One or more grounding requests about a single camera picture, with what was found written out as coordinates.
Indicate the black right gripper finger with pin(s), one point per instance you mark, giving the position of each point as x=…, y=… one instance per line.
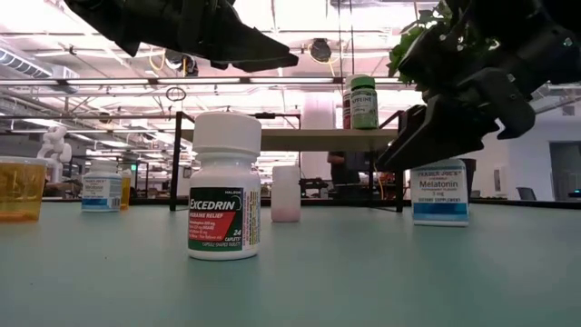
x=504, y=104
x=436, y=131

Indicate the black aluminium table frame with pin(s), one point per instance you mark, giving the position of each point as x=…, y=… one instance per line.
x=522, y=203

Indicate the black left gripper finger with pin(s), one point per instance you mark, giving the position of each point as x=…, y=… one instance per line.
x=245, y=36
x=254, y=67

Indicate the amber pill bottle white cap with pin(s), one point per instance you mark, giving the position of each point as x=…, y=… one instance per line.
x=126, y=191
x=20, y=191

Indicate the person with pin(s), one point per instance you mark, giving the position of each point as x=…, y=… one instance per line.
x=345, y=175

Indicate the white Melatonin bottle blue label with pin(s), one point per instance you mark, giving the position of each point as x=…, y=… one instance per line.
x=439, y=200
x=101, y=191

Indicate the translucent white bottle pink powder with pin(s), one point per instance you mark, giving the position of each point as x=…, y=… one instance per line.
x=286, y=195

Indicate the white Excedrin bottle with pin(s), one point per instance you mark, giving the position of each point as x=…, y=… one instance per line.
x=224, y=181

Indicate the green table mat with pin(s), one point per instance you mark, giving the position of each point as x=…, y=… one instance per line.
x=318, y=281

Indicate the green caffeine bottle green cap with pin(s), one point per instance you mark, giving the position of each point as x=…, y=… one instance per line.
x=364, y=106

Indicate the wooden shelf black metal frame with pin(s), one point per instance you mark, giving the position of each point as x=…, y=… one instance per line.
x=318, y=139

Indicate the large white-capped supplement bottle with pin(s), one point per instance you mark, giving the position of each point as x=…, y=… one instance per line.
x=346, y=109

